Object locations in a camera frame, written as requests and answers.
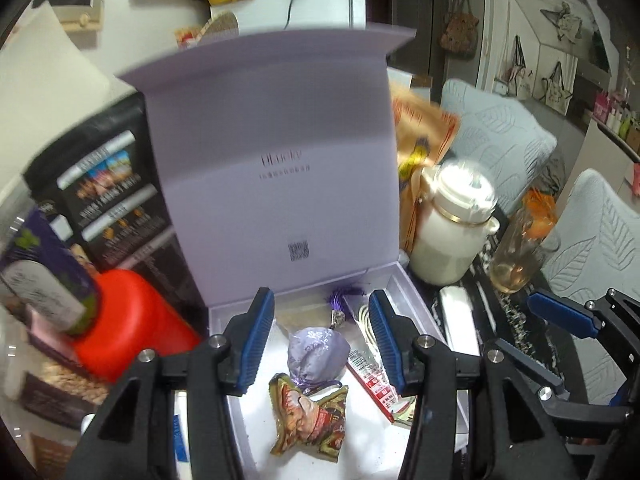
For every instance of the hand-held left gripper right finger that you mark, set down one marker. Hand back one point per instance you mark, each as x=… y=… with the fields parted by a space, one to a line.
x=387 y=345

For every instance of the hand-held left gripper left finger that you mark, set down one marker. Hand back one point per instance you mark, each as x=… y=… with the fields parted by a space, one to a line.
x=255 y=340

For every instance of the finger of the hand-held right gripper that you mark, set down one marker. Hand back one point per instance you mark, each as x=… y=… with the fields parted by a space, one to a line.
x=565 y=315
x=530 y=367

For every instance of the purple sachet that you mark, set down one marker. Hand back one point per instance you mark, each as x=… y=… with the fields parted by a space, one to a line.
x=317 y=352

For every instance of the colourful snack packet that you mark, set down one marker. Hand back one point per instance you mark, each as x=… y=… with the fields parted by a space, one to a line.
x=310 y=420

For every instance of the lavender gift box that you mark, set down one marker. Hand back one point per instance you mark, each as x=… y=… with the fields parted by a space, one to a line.
x=280 y=160

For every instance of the red striped snack packet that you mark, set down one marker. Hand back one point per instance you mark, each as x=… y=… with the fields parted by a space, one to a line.
x=375 y=382

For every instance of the purple tassel charm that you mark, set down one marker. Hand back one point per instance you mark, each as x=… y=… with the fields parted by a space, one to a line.
x=339 y=305

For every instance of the clear glass cup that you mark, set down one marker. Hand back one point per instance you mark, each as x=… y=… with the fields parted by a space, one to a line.
x=515 y=260

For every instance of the white rectangular packet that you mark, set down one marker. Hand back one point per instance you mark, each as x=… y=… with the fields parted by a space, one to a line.
x=457 y=310

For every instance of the leaf-pattern covered chair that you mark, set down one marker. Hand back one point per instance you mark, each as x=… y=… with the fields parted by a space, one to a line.
x=490 y=125
x=595 y=240

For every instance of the orange plastic bag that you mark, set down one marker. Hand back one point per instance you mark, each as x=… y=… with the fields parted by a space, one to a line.
x=540 y=210

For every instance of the cream thermos pot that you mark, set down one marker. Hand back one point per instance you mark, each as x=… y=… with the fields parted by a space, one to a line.
x=452 y=230

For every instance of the pink box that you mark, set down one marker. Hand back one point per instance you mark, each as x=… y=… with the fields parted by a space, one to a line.
x=635 y=175

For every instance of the silver-lid nut jar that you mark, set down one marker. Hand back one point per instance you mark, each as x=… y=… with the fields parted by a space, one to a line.
x=60 y=385

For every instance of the black snack bag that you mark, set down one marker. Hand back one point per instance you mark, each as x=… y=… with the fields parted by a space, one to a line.
x=115 y=195

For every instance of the row of small bottles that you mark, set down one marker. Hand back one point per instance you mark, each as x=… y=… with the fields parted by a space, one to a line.
x=615 y=115

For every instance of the dark-lid labelled jar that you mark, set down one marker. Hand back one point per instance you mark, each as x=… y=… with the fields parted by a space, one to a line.
x=50 y=280

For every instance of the orange snack bag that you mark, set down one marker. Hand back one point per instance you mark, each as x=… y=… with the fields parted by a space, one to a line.
x=425 y=120

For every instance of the beige tote bag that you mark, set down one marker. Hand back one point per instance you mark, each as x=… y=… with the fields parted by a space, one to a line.
x=520 y=72
x=555 y=85

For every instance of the star-shaped hanging bag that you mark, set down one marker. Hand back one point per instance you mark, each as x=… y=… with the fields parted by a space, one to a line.
x=562 y=20

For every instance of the brown tote bag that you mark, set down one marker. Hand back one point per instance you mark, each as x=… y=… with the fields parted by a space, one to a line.
x=460 y=30

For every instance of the white stair cabinet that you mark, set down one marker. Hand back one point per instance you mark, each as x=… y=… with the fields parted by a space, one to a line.
x=505 y=10

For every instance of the woven fan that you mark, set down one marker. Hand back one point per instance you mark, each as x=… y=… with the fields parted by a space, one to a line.
x=220 y=22

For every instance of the white fridge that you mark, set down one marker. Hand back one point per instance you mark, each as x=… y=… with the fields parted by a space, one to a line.
x=260 y=12

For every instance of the brown door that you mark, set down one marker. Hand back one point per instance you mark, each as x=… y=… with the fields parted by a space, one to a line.
x=387 y=2

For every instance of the white foam board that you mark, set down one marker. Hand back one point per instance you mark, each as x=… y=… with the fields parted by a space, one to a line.
x=40 y=60

